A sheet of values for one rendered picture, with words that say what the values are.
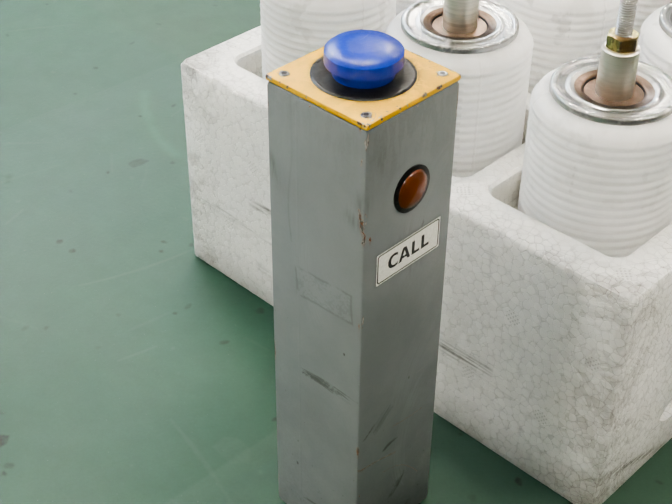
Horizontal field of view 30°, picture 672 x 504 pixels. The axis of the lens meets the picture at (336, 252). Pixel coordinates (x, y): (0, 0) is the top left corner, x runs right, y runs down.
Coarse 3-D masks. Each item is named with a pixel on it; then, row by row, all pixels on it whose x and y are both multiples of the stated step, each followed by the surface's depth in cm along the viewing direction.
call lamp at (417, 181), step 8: (408, 176) 63; (416, 176) 63; (424, 176) 64; (408, 184) 63; (416, 184) 63; (424, 184) 64; (400, 192) 63; (408, 192) 63; (416, 192) 64; (424, 192) 64; (400, 200) 63; (408, 200) 64; (416, 200) 64; (408, 208) 64
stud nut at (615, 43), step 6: (612, 30) 72; (612, 36) 71; (618, 36) 71; (636, 36) 71; (606, 42) 72; (612, 42) 71; (618, 42) 71; (624, 42) 71; (630, 42) 71; (636, 42) 71; (612, 48) 72; (618, 48) 71; (624, 48) 71; (630, 48) 71
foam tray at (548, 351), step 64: (192, 64) 91; (256, 64) 93; (192, 128) 94; (256, 128) 88; (192, 192) 98; (256, 192) 91; (512, 192) 81; (256, 256) 95; (448, 256) 79; (512, 256) 75; (576, 256) 73; (640, 256) 73; (448, 320) 82; (512, 320) 78; (576, 320) 73; (640, 320) 72; (448, 384) 85; (512, 384) 80; (576, 384) 76; (640, 384) 76; (512, 448) 83; (576, 448) 79; (640, 448) 82
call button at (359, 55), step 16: (352, 32) 63; (368, 32) 63; (336, 48) 61; (352, 48) 61; (368, 48) 61; (384, 48) 61; (400, 48) 62; (336, 64) 61; (352, 64) 60; (368, 64) 60; (384, 64) 60; (400, 64) 61; (336, 80) 62; (352, 80) 61; (368, 80) 61; (384, 80) 61
